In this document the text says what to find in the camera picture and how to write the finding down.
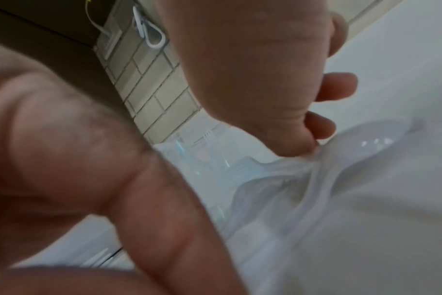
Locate clear plastic bag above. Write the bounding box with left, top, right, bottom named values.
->
left=153, top=116, right=425, bottom=295

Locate white wall socket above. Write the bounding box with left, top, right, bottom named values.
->
left=94, top=29, right=124, bottom=60

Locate dark wooden cabinet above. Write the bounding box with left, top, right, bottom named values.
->
left=0, top=0, right=136, bottom=123

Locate white plastic wall hook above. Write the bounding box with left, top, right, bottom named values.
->
left=133, top=5, right=167, bottom=50

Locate person's right hand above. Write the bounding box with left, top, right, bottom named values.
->
left=0, top=37, right=252, bottom=295

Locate white cable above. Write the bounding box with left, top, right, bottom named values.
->
left=85, top=0, right=112, bottom=35

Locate person's left hand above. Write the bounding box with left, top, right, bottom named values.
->
left=153, top=0, right=358, bottom=158

